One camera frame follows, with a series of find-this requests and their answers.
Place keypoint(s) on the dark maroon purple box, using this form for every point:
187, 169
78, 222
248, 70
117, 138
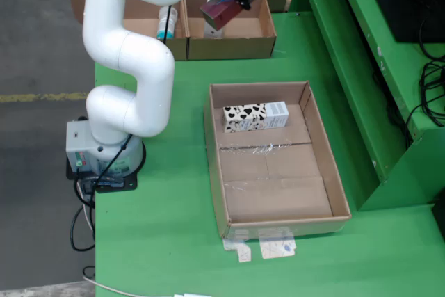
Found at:
222, 12

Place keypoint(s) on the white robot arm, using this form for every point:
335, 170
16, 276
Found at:
139, 60

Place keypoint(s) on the cow print hand cream box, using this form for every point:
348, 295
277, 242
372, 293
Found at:
253, 116

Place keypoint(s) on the shallow cardboard tray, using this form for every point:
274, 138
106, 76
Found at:
278, 199

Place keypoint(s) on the grey robot control box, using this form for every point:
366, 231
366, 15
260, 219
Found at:
76, 144

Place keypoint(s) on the tall white carton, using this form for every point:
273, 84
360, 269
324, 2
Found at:
212, 32

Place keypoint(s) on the white bottle with teal label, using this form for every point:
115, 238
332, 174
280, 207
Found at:
163, 25

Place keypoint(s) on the green metal stepped rack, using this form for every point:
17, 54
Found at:
347, 67

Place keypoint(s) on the white torn paper label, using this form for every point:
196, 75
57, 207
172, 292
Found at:
241, 251
278, 246

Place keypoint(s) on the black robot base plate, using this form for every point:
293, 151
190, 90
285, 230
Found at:
118, 185

